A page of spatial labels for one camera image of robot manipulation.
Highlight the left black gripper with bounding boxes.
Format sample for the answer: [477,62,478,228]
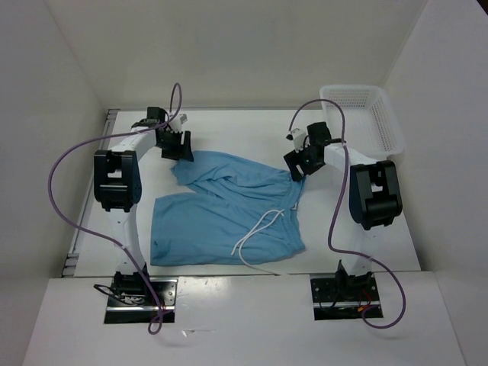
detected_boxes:
[156,130,194,162]

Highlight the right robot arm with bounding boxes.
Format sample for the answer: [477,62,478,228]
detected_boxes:
[284,122,403,300]

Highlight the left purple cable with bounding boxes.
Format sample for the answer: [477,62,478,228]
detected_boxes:
[48,82,183,336]

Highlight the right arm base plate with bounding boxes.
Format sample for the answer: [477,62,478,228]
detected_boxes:
[310,275,384,321]

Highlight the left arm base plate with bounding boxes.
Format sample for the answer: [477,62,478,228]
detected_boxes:
[99,278,178,325]

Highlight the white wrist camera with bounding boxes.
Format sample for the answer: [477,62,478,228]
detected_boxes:
[169,114,188,132]
[286,128,308,151]

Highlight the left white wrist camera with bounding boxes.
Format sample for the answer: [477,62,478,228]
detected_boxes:
[169,114,188,132]

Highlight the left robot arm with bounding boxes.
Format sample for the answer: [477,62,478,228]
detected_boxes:
[94,107,194,305]

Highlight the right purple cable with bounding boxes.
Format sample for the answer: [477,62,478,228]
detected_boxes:
[288,99,406,328]

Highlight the white plastic basket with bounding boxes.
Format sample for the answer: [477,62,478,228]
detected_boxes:
[319,85,405,160]

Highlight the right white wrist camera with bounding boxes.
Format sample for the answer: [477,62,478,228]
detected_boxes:
[286,128,308,151]

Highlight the light blue shorts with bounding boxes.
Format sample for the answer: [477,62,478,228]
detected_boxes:
[150,151,305,267]

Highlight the purple cable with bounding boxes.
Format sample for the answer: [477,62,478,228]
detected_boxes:
[288,99,406,328]
[48,82,183,336]

